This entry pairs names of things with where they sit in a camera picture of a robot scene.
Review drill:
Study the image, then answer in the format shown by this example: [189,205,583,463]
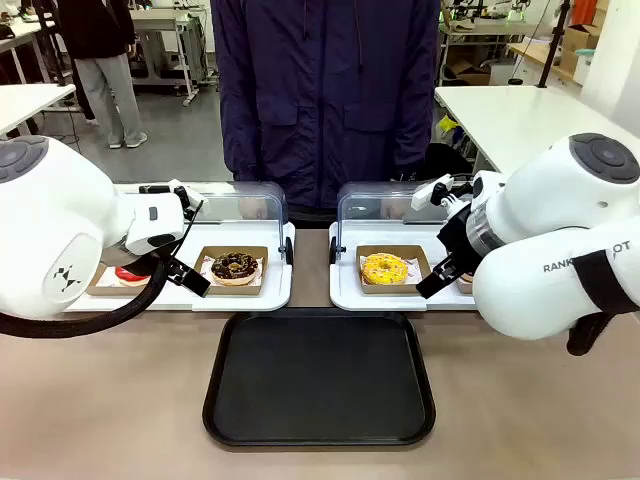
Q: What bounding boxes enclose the clear display case lid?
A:
[329,180,451,264]
[112,180,296,265]

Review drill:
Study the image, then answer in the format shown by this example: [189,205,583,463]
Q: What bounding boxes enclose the chocolate glazed donut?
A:
[210,252,261,287]

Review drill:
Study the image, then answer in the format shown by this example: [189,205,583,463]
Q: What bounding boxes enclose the open cardboard box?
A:
[444,59,492,86]

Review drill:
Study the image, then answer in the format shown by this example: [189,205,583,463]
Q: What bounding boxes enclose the brown paper donut tray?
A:
[84,262,151,298]
[355,244,432,295]
[188,244,270,296]

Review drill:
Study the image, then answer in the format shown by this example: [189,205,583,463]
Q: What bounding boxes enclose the white table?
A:
[0,82,77,139]
[433,85,640,176]

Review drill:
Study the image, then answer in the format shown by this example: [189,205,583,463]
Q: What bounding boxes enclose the person in grey trousers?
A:
[53,0,149,150]

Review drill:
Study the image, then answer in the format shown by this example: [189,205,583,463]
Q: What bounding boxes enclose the black serving tray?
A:
[202,308,437,449]

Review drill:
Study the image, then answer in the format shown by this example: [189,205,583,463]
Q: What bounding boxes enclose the person's right hand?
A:
[238,197,270,221]

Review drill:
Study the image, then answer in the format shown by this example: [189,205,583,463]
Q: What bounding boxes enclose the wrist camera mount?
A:
[167,178,210,220]
[410,173,474,211]

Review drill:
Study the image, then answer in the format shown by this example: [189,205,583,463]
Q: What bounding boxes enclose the black tripod stand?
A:
[537,0,574,90]

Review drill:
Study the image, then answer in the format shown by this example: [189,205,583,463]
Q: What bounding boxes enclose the white metal workbench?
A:
[130,4,211,107]

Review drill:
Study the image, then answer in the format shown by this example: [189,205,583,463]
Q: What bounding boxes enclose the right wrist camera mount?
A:
[410,173,474,211]

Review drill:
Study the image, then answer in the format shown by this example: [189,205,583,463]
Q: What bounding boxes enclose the yellow glazed donut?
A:
[360,252,410,286]

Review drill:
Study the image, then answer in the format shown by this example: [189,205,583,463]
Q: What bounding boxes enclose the white background bench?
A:
[0,17,56,84]

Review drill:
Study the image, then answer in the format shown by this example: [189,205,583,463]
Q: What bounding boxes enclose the red glazed donut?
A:
[114,264,154,287]

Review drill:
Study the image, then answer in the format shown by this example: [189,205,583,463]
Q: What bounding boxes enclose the black office chair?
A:
[424,142,474,182]

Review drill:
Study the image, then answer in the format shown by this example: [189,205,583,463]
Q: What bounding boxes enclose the white display case base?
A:
[63,219,296,312]
[328,219,479,312]

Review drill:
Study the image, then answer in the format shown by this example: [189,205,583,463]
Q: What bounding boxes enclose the person in navy jacket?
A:
[209,0,441,229]

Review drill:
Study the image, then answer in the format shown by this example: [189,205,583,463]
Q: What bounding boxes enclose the black left arm cable sleeve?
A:
[0,249,169,337]

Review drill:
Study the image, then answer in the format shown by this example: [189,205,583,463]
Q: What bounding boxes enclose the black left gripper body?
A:
[127,243,177,274]

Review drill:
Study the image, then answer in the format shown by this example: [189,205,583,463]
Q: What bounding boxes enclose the wooden desk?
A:
[507,42,584,84]

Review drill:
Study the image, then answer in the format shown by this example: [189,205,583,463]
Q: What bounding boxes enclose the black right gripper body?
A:
[437,202,484,272]

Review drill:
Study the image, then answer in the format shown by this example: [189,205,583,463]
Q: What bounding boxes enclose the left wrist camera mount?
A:
[167,178,210,220]

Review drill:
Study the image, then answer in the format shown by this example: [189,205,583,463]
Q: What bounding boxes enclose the background workbench with equipment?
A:
[439,19,539,86]

